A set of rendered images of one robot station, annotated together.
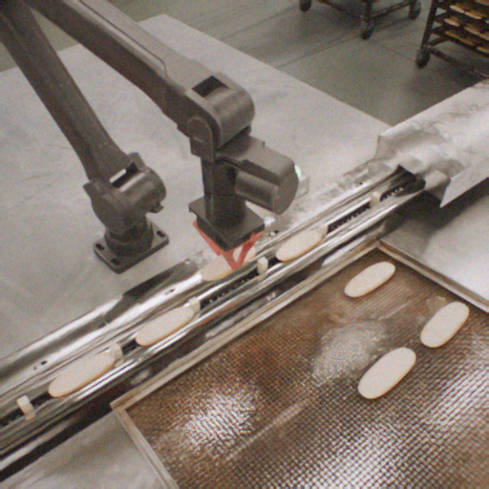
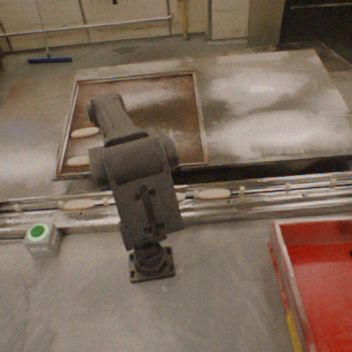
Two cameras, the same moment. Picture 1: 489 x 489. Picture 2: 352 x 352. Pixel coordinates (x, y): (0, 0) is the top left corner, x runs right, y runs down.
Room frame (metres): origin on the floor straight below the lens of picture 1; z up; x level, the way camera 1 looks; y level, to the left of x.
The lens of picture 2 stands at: (0.96, 0.56, 1.56)
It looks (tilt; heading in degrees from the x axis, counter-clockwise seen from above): 44 degrees down; 219
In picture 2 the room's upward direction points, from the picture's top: 6 degrees counter-clockwise
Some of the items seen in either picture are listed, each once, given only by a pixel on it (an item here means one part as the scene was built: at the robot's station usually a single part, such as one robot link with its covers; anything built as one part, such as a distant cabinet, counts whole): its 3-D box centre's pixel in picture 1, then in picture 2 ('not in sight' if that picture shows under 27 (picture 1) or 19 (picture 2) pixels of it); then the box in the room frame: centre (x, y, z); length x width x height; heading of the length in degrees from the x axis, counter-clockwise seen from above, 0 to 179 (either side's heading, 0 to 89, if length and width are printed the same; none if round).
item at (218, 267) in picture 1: (228, 261); not in sight; (0.54, 0.02, 0.93); 0.10 x 0.04 x 0.01; 128
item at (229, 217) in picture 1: (224, 202); not in sight; (0.54, 0.03, 1.05); 0.10 x 0.07 x 0.07; 38
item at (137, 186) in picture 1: (132, 201); (141, 234); (0.66, 0.19, 0.94); 0.09 x 0.05 x 0.10; 54
